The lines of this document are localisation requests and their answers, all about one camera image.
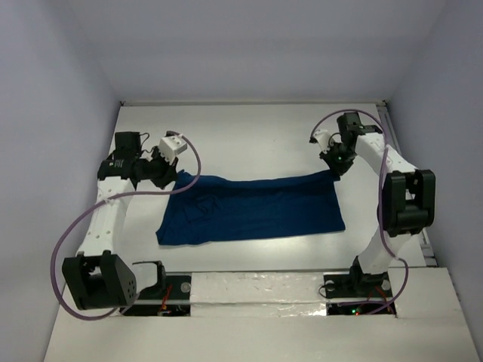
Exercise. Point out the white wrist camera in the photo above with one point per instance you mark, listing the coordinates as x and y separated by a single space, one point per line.
171 146
322 138

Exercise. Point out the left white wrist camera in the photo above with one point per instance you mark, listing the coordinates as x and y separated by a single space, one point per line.
171 146

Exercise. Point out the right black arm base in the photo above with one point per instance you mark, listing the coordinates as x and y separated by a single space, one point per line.
345 296

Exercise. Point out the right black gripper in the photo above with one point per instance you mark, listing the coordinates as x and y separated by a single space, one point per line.
339 170

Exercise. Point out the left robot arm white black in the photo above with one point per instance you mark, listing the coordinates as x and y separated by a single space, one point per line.
97 277

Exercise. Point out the silver foil tape strip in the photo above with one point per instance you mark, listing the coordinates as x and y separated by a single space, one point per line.
257 295

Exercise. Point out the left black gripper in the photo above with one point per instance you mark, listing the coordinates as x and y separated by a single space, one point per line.
168 173

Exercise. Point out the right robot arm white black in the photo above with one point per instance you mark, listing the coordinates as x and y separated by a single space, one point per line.
405 206

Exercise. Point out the blue t shirt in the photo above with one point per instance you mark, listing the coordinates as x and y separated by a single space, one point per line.
213 209

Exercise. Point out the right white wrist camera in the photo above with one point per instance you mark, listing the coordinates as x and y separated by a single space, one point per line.
322 138

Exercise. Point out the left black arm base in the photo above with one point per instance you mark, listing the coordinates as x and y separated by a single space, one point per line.
171 301

